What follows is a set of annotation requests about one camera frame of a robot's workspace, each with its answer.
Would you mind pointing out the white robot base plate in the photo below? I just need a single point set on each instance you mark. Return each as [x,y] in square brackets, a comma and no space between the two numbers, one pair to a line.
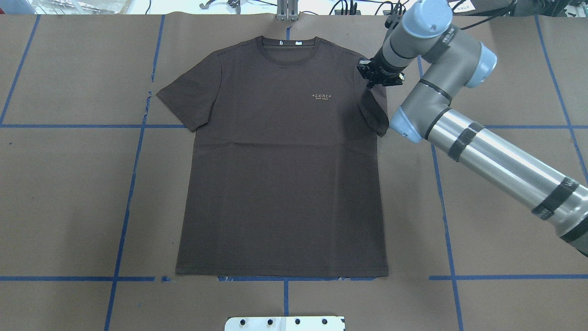
[286,323]

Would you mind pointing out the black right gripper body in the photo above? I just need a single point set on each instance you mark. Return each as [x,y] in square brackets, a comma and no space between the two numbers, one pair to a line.
[381,67]

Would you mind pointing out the dark brown t-shirt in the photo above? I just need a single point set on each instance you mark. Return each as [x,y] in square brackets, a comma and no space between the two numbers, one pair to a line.
[284,177]

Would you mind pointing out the aluminium frame post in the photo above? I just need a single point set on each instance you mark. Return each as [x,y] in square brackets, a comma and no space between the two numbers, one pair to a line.
[288,10]

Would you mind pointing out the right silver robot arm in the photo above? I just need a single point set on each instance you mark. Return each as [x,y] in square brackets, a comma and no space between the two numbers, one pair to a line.
[457,60]

